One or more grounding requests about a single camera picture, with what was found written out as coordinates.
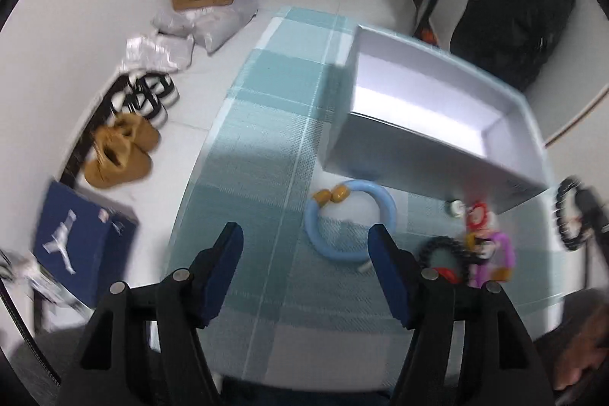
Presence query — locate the black bead bracelet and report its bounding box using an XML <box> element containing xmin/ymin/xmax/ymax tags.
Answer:
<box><xmin>552</xmin><ymin>176</ymin><xmax>596</xmax><ymax>253</ymax></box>
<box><xmin>418</xmin><ymin>235</ymin><xmax>470</xmax><ymax>286</ymax></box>

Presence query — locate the red round badge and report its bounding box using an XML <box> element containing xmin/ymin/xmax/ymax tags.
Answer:
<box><xmin>435</xmin><ymin>268</ymin><xmax>462</xmax><ymax>284</ymax></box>

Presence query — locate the purple cartoon figure ring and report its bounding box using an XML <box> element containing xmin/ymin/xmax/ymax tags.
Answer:
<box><xmin>463</xmin><ymin>200</ymin><xmax>517</xmax><ymax>289</ymax></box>

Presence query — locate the light blue ring bracelet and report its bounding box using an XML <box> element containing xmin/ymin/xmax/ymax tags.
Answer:
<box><xmin>303</xmin><ymin>178</ymin><xmax>399</xmax><ymax>265</ymax></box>

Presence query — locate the right hand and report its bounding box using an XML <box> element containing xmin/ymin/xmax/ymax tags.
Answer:
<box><xmin>553</xmin><ymin>305</ymin><xmax>608</xmax><ymax>390</ymax></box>

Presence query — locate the small white green charm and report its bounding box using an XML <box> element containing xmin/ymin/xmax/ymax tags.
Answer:
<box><xmin>446</xmin><ymin>200</ymin><xmax>467</xmax><ymax>218</ymax></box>

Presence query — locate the teal plaid tablecloth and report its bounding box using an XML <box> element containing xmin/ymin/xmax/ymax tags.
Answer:
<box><xmin>167</xmin><ymin>7</ymin><xmax>563</xmax><ymax>392</ymax></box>

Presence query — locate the navy Jordan shoe box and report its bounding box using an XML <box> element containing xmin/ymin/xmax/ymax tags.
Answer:
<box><xmin>33</xmin><ymin>182</ymin><xmax>138</xmax><ymax>307</ymax></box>

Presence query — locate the tan suede boot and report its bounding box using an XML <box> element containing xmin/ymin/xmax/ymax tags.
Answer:
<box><xmin>84</xmin><ymin>127</ymin><xmax>152</xmax><ymax>189</ymax></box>
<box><xmin>113</xmin><ymin>113</ymin><xmax>161</xmax><ymax>153</ymax></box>

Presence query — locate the grey cardboard box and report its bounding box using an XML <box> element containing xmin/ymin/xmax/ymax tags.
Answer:
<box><xmin>322</xmin><ymin>25</ymin><xmax>552</xmax><ymax>213</ymax></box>

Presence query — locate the black white sneaker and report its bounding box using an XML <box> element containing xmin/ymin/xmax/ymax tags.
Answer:
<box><xmin>110</xmin><ymin>90</ymin><xmax>167</xmax><ymax>128</ymax></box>
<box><xmin>129</xmin><ymin>71</ymin><xmax>180</xmax><ymax>107</ymax></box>

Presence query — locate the crumpled silver parcel bag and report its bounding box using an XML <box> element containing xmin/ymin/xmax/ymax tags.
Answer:
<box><xmin>119</xmin><ymin>33</ymin><xmax>195</xmax><ymax>73</ymax></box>

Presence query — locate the orange small object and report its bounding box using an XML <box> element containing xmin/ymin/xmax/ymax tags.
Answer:
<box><xmin>420</xmin><ymin>28</ymin><xmax>438</xmax><ymax>46</ymax></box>

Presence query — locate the grey plastic parcel bag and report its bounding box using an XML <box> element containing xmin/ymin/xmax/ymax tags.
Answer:
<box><xmin>152</xmin><ymin>0</ymin><xmax>258</xmax><ymax>54</ymax></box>

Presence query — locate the large black bag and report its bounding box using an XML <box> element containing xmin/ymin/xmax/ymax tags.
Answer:
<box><xmin>450</xmin><ymin>0</ymin><xmax>575</xmax><ymax>92</ymax></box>

